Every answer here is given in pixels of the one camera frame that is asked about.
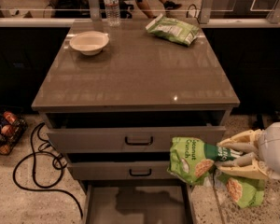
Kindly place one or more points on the bottom grey drawer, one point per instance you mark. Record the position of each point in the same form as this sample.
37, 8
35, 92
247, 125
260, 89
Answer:
139, 201

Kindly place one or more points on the black wire basket with items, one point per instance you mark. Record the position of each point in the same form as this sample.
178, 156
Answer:
12, 127

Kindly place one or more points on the green snack bag back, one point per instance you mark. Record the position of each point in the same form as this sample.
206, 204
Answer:
173, 30

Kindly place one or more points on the green rice chip bag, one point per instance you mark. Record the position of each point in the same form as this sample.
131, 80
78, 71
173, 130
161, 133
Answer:
197, 163

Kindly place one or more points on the middle grey drawer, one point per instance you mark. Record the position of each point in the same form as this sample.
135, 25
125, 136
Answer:
108, 170

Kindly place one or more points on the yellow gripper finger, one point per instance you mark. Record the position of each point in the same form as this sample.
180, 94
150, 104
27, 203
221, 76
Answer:
255, 170
245, 142

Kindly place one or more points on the top grey drawer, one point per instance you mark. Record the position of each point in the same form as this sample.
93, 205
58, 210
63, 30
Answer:
143, 139

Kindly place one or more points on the grey drawer cabinet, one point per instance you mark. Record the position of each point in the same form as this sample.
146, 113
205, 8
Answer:
137, 80

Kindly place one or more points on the clear plastic water bottle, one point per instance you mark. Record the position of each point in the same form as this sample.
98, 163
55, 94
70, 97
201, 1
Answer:
112, 12

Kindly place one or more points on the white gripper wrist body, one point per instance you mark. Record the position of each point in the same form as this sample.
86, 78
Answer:
275, 149

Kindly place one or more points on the white paper bowl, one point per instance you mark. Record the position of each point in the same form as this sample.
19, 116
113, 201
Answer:
89, 43

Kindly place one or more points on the grey drawer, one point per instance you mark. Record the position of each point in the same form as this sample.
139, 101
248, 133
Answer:
139, 201
143, 139
108, 170

